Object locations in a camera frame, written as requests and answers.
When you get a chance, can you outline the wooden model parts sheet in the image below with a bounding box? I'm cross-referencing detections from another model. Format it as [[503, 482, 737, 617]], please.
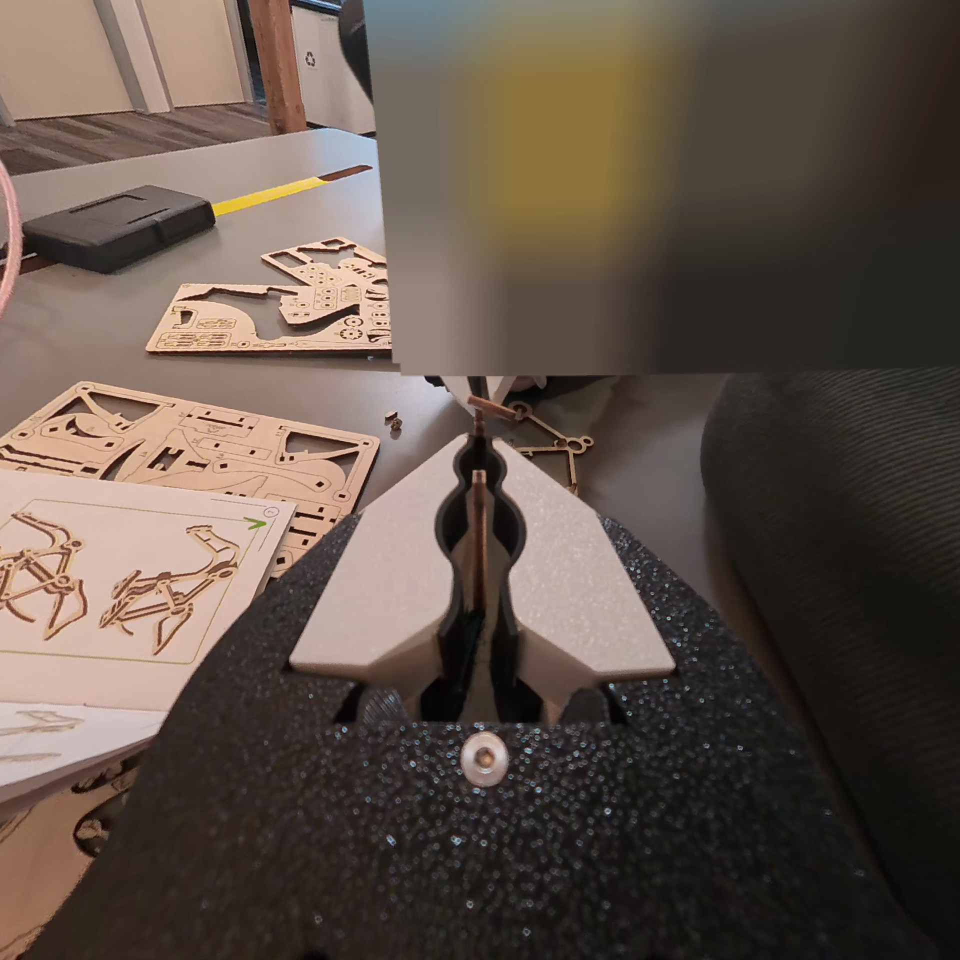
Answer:
[[260, 237, 389, 331], [145, 282, 395, 355], [0, 757, 145, 960], [0, 381, 381, 580]]

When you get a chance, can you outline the white cabinet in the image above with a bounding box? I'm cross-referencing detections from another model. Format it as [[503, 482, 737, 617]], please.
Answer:
[[0, 0, 256, 123]]

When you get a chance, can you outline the pink cable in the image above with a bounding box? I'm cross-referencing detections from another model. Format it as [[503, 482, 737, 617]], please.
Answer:
[[0, 161, 13, 320]]

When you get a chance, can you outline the black chair back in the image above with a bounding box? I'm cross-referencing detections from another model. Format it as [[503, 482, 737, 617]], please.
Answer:
[[337, 0, 374, 102]]

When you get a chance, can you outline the instruction sheet with green tick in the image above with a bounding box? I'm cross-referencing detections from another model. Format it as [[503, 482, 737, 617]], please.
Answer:
[[0, 466, 299, 714]]

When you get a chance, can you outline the yellow tape strip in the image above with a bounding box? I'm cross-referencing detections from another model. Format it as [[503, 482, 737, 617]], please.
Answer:
[[212, 177, 340, 219]]

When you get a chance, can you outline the white instruction sheet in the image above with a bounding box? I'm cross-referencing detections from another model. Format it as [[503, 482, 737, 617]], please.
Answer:
[[0, 701, 170, 807]]

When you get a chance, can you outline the white recycling bin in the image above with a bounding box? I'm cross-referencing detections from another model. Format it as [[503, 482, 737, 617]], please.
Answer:
[[288, 0, 376, 138]]

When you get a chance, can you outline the black plastic case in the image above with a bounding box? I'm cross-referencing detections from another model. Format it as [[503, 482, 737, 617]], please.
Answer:
[[21, 184, 217, 276]]

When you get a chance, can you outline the dark ribbed clothing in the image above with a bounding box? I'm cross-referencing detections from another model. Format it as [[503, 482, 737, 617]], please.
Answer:
[[699, 371, 960, 960]]

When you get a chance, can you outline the wooden triangular frame part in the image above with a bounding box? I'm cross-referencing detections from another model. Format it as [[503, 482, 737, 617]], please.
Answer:
[[512, 401, 595, 498]]

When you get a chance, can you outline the thin wooden model part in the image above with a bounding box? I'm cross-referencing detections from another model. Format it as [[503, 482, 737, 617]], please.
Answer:
[[471, 420, 490, 612]]

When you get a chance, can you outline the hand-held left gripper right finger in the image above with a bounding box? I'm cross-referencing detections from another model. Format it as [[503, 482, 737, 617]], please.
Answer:
[[480, 432, 678, 714]]

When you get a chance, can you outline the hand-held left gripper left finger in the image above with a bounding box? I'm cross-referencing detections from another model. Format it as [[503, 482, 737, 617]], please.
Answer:
[[287, 432, 481, 714]]

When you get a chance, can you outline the brown wooden post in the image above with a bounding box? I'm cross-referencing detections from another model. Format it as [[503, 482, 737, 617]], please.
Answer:
[[247, 0, 309, 138]]

